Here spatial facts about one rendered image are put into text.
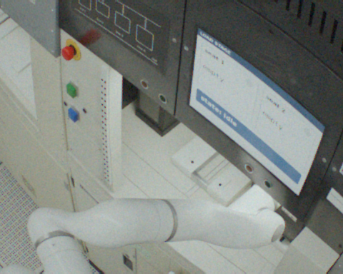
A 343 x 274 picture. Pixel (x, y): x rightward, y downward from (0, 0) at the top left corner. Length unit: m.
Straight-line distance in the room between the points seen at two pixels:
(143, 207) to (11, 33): 1.33
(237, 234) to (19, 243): 1.60
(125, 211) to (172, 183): 0.72
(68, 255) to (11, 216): 1.64
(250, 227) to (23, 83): 1.10
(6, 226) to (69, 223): 1.64
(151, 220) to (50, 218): 0.20
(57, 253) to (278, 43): 0.57
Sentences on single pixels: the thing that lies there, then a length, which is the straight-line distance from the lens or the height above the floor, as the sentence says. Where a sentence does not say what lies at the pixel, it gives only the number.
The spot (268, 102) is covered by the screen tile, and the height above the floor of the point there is 1.63.
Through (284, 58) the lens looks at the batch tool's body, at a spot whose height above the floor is 1.75.
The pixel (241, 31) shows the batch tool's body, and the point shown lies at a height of 1.74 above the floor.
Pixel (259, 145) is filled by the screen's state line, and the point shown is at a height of 1.51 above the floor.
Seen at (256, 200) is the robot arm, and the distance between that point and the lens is 1.38.
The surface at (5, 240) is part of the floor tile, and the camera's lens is 2.74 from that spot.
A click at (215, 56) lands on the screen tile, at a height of 1.64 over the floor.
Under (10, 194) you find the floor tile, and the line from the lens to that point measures 2.85.
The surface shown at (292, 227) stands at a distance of 1.61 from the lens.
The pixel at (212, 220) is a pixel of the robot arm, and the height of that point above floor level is 1.32.
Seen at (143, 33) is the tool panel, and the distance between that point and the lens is 1.19.
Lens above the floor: 2.41
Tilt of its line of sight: 54 degrees down
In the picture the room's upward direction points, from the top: 5 degrees clockwise
